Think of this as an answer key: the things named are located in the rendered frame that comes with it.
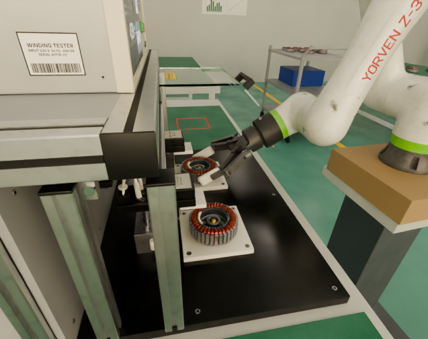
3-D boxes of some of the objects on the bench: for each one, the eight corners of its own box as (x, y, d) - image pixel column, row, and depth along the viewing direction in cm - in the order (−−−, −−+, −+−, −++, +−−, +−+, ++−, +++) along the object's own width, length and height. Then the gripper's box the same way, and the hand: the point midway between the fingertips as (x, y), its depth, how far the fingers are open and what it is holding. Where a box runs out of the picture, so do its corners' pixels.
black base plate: (246, 151, 101) (247, 146, 100) (347, 303, 47) (351, 296, 46) (125, 159, 93) (123, 153, 92) (78, 352, 39) (74, 344, 38)
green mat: (220, 105, 155) (220, 105, 155) (250, 148, 103) (250, 148, 103) (52, 110, 139) (52, 109, 139) (-10, 165, 87) (-10, 164, 87)
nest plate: (218, 164, 87) (218, 161, 87) (228, 189, 75) (228, 185, 74) (174, 167, 85) (173, 164, 84) (177, 193, 72) (176, 190, 71)
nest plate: (235, 208, 67) (236, 205, 66) (253, 253, 54) (254, 249, 53) (179, 214, 64) (179, 210, 64) (183, 262, 52) (183, 258, 51)
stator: (232, 211, 64) (233, 199, 62) (242, 245, 54) (243, 232, 52) (188, 213, 63) (188, 202, 61) (189, 248, 53) (189, 235, 51)
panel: (124, 152, 93) (109, 65, 78) (73, 352, 37) (-14, 184, 22) (121, 153, 93) (105, 65, 77) (65, 354, 37) (-29, 185, 22)
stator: (213, 164, 85) (214, 154, 83) (220, 182, 75) (220, 171, 73) (180, 166, 83) (179, 156, 81) (183, 185, 73) (182, 174, 71)
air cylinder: (161, 227, 60) (159, 208, 57) (161, 251, 54) (159, 232, 51) (139, 229, 59) (136, 210, 57) (137, 254, 53) (133, 235, 50)
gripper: (279, 165, 67) (209, 202, 69) (250, 130, 88) (197, 159, 91) (269, 142, 63) (195, 183, 66) (241, 111, 84) (187, 143, 87)
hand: (199, 168), depth 78 cm, fingers open, 13 cm apart
